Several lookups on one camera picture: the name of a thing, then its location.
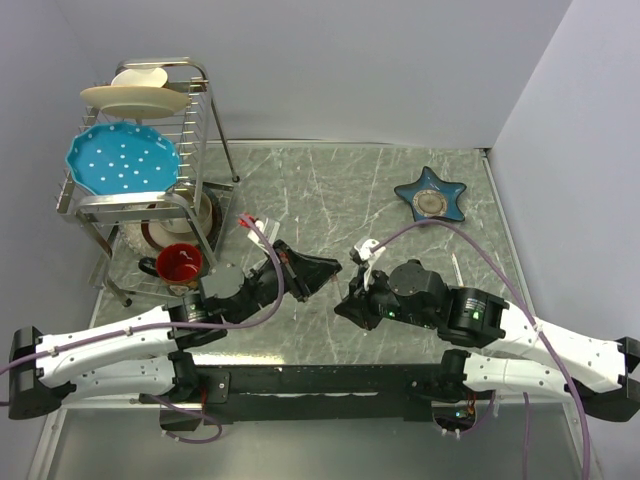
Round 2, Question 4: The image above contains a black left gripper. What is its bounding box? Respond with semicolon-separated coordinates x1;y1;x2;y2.
232;243;343;327

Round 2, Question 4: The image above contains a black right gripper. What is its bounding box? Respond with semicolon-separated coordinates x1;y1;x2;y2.
334;262;438;327

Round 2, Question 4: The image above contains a white orange pen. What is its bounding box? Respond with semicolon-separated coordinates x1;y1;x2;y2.
332;274;344;302

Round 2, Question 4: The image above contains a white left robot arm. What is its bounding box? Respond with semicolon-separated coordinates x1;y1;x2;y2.
2;240;342;420

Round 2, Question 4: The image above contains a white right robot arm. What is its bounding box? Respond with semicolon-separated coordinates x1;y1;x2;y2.
334;260;639;422

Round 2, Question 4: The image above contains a red mug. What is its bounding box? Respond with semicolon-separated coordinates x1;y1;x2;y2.
138;243;204;289

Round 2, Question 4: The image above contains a blue star-shaped dish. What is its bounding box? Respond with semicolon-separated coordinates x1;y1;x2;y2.
394;166;467;223

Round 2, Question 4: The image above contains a white bowl brown rim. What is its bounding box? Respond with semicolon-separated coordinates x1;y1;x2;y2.
141;190;221;251

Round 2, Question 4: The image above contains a metal dish rack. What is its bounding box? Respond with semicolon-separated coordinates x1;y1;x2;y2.
56;57;240;307

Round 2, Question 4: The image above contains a blue polka dot plate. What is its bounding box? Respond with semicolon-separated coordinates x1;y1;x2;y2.
65;122;180;195

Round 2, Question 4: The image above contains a small cream plate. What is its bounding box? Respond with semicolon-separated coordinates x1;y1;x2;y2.
111;67;168;88

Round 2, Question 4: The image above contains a large cream plate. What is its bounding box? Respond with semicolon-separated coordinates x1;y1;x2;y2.
80;85;191;120

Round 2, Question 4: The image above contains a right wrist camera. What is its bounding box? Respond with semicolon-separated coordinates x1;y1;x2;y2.
350;238;386;291

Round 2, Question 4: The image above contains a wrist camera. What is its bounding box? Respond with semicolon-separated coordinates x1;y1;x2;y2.
350;238;386;291
239;214;280;251

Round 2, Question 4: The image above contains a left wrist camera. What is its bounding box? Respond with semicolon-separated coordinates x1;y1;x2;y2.
239;214;280;251

